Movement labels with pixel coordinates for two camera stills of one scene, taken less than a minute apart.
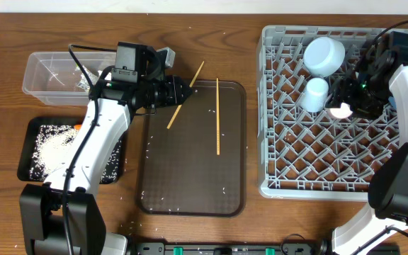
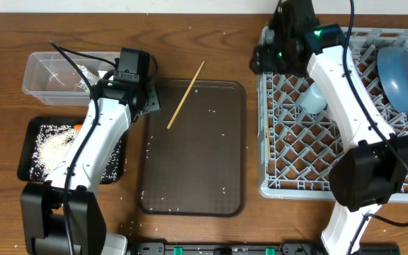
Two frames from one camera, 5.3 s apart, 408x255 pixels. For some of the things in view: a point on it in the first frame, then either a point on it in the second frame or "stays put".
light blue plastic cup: x=314 y=96 stays put
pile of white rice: x=54 y=142 stays put
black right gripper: x=344 y=92 → x=261 y=59
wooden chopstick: x=217 y=118 → x=268 y=139
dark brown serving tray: x=178 y=172 stays put
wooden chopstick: x=193 y=79 stays put
